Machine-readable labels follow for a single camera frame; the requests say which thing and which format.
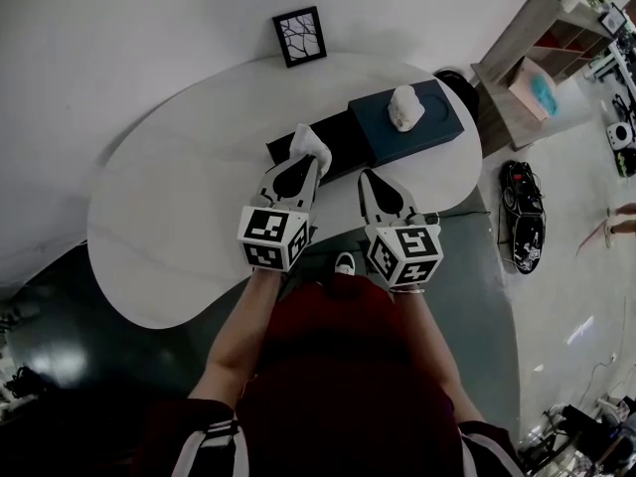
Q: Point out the black equipment pile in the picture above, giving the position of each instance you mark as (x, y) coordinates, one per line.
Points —
(581, 430)

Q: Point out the turquoise fluffy item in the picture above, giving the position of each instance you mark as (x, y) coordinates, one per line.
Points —
(544, 95)

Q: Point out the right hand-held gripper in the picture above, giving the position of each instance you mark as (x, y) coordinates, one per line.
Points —
(405, 256)

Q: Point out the person's left forearm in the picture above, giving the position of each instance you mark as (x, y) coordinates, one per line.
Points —
(238, 331)

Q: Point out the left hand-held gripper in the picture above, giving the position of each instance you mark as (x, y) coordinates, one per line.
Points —
(270, 239)

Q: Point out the black branch print picture frame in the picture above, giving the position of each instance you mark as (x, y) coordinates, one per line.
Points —
(299, 35)

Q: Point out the white tissue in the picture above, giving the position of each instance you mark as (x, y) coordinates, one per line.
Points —
(310, 142)

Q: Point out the white round speaker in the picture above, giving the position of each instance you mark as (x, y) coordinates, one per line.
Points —
(620, 136)

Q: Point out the black tray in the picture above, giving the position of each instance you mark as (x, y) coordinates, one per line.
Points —
(343, 142)

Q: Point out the black round stool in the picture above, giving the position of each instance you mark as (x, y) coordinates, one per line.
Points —
(462, 87)

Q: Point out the white office desk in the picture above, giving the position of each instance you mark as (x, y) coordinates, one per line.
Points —
(613, 62)

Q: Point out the person's dark red shirt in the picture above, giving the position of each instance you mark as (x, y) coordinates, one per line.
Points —
(338, 390)

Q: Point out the small framed picture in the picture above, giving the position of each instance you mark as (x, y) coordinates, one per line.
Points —
(612, 20)

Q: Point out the wooden cube shelf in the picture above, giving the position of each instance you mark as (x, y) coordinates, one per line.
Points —
(512, 52)

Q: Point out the person's white shoe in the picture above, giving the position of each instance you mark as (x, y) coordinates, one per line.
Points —
(345, 264)

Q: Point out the dark blue tissue box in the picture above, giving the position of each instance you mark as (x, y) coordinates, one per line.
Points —
(437, 127)

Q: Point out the person's right forearm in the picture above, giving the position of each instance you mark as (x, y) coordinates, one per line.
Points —
(437, 346)

